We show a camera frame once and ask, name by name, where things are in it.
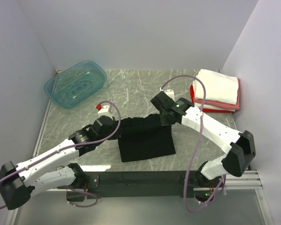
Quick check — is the black t shirt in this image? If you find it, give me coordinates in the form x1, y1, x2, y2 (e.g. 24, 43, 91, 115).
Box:
118, 114, 176, 163

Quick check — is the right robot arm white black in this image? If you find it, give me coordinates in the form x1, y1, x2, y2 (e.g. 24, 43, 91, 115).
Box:
151, 91, 256, 187

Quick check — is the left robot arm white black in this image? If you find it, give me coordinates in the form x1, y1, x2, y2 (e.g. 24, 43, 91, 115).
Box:
0, 116, 121, 210

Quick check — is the red folded t shirt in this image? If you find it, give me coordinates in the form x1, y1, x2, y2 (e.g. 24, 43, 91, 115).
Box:
189, 78, 241, 114

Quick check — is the teal plastic basket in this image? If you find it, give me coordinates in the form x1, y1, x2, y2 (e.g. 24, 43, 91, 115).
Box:
44, 60, 107, 108

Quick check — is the white folded t shirt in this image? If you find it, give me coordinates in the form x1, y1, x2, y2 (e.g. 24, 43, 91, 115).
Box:
196, 69, 239, 105

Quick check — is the black base bar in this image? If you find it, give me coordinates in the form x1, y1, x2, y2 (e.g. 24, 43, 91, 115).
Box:
85, 171, 186, 198

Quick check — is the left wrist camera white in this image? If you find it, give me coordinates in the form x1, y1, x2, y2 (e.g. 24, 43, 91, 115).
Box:
96, 104, 113, 119

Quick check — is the aluminium rail left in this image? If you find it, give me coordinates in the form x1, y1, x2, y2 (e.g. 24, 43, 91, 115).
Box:
4, 69, 61, 225

